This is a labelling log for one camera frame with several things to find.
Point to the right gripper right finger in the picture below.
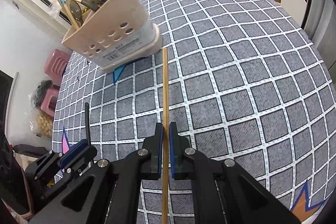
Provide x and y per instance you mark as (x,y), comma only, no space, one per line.
(180,165)

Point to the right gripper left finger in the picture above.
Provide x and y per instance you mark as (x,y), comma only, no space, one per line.
(152,154)

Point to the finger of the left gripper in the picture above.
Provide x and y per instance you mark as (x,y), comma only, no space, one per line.
(80,150)

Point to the pink star sticker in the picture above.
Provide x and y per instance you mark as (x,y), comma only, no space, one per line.
(65,143)

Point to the bag of potatoes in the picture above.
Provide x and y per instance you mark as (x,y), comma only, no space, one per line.
(43,124)

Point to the blue star sticker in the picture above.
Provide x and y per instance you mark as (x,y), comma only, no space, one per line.
(124,70)

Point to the pink plastic stool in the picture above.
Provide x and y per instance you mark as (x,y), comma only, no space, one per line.
(56,65)

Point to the blue grid tablecloth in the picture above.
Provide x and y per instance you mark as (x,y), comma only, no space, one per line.
(245,82)

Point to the beige utensil holder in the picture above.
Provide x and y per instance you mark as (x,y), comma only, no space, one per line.
(119,32)

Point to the blue patterned chopstick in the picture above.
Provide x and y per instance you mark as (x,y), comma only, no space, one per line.
(69,14)

